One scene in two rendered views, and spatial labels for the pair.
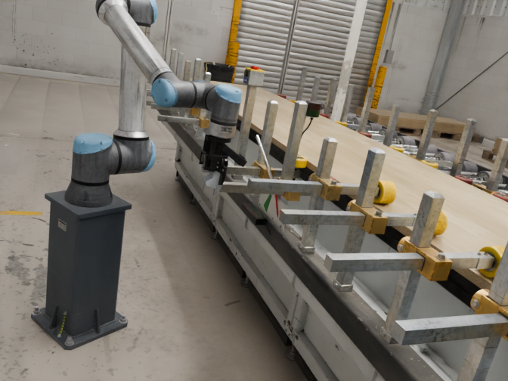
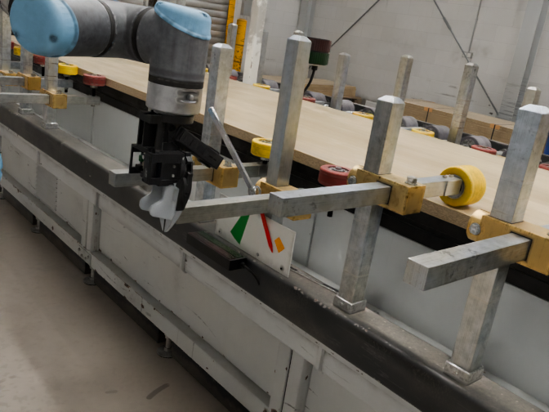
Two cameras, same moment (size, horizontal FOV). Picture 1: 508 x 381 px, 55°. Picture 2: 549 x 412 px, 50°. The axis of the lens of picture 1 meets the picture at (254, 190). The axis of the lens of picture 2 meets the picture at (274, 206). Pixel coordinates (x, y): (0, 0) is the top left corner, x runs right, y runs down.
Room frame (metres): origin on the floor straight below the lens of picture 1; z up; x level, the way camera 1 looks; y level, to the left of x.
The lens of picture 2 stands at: (0.65, 0.29, 1.20)
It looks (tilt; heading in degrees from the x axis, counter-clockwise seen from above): 17 degrees down; 340
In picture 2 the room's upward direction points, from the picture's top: 9 degrees clockwise
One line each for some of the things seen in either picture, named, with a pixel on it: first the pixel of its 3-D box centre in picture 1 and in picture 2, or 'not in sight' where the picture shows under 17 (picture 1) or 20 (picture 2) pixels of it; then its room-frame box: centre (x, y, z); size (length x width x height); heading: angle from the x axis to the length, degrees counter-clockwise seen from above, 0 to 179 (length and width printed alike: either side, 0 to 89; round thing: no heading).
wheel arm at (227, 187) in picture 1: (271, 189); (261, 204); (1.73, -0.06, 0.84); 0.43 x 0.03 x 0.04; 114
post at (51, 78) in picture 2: (202, 112); (51, 82); (2.94, 0.39, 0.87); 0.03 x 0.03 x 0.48; 24
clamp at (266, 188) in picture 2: (287, 188); (283, 198); (1.78, -0.13, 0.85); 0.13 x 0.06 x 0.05; 24
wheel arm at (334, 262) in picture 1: (420, 260); not in sight; (1.06, -0.41, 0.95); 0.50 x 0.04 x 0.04; 114
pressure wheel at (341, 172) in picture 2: not in sight; (333, 191); (1.81, -0.26, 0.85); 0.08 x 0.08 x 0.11
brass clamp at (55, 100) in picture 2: (202, 121); (52, 97); (2.92, 0.38, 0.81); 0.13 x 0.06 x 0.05; 24
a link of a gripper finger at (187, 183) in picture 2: (221, 172); (179, 185); (1.62, 0.12, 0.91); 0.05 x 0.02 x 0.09; 24
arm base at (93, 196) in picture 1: (89, 187); not in sight; (1.91, 0.68, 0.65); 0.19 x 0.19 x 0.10
